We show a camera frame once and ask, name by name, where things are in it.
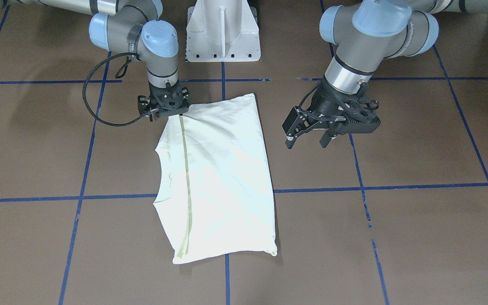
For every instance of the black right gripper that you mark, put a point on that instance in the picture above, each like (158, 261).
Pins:
(144, 104)

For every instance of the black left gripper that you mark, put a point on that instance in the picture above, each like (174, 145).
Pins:
(323, 103)

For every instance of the cream long-sleeve cat shirt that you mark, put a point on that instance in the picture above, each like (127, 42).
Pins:
(215, 195)

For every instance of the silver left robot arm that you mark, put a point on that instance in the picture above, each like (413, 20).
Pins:
(365, 34)

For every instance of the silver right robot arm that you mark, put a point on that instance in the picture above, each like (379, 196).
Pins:
(134, 29)

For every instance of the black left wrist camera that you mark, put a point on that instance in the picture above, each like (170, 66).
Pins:
(360, 115)

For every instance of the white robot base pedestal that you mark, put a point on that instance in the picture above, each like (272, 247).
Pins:
(222, 31)

